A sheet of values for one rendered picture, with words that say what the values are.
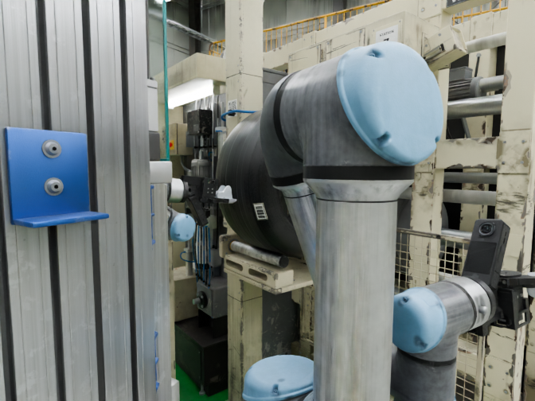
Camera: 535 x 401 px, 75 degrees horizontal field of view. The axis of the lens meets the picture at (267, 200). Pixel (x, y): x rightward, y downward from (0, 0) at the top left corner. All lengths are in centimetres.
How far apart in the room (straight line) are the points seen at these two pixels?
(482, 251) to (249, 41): 133
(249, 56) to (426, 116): 137
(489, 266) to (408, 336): 20
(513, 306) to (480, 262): 8
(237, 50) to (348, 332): 144
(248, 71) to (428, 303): 135
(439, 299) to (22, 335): 47
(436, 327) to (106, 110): 47
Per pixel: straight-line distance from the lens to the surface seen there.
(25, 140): 40
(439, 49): 148
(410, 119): 35
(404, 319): 51
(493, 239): 66
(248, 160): 118
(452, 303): 54
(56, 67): 43
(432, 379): 55
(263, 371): 57
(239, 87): 163
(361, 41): 151
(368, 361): 41
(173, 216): 95
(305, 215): 49
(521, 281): 68
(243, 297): 170
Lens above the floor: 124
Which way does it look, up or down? 5 degrees down
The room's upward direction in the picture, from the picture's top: straight up
